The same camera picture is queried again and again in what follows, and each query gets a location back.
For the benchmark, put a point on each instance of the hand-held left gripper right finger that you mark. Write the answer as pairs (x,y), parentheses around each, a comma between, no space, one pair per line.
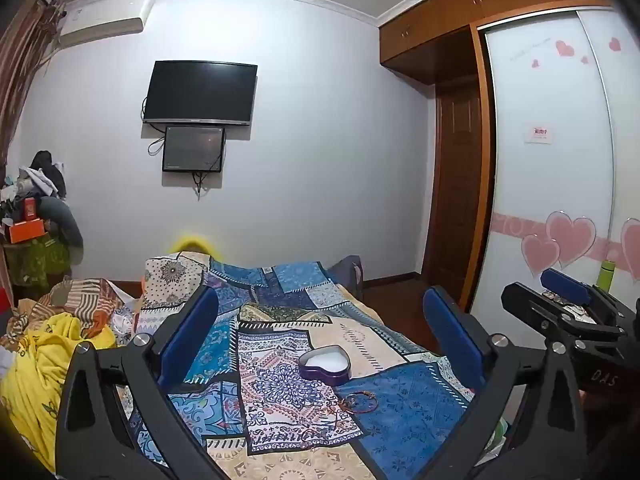
(452,335)

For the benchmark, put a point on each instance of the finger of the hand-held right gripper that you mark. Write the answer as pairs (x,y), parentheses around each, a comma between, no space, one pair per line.
(540,310)
(565,280)

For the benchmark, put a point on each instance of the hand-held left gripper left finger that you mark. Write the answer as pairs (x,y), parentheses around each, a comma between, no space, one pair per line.
(190,335)

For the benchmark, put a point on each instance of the purple heart-shaped tin box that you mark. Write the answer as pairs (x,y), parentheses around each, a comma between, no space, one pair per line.
(325,365)

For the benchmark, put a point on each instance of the green bottle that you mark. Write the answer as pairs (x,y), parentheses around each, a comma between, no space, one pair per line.
(607,276)

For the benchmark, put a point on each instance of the yellow plush toy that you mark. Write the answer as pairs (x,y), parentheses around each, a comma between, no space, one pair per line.
(192,245)

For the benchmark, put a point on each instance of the patchwork printed blanket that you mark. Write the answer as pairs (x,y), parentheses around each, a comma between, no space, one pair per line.
(300,300)

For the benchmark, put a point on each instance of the striped orange cloth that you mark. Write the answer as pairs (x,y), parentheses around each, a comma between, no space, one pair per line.
(80,300)

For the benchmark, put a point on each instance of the purple cloth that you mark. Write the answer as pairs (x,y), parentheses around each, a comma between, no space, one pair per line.
(350,275)

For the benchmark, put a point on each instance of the brown wooden door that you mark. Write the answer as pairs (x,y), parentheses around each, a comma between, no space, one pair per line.
(455,185)

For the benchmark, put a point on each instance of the yellow cloth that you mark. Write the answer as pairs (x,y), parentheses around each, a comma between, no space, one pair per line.
(45,370)

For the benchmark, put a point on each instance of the white label sticker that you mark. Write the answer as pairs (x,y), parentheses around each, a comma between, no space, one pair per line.
(539,133)

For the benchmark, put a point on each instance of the wooden wardrobe with heart doors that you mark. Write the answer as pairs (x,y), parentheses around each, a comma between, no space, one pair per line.
(550,110)

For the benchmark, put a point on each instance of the orange box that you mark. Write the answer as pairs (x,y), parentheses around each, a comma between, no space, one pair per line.
(27,231)

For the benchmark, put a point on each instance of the pile of clothes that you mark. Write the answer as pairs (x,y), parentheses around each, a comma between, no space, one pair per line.
(45,185)

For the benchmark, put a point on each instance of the striped brown curtain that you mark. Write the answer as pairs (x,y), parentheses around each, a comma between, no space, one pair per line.
(25,60)

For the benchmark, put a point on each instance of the white air conditioner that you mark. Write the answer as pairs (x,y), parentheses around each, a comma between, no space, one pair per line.
(102,17)

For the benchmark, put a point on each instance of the small black wall monitor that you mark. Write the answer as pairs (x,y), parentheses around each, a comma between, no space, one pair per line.
(194,148)

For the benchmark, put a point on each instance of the black wall television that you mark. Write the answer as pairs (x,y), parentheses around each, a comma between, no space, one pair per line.
(200,91)

